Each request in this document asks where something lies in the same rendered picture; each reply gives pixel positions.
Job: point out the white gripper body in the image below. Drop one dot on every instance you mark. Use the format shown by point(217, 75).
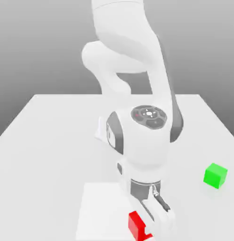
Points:
point(160, 224)

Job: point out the small red cube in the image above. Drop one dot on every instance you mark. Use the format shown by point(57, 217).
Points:
point(136, 226)

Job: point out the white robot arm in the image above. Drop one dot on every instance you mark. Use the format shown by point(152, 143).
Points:
point(146, 143)

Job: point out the small green cube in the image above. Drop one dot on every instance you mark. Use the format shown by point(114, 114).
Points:
point(214, 176)

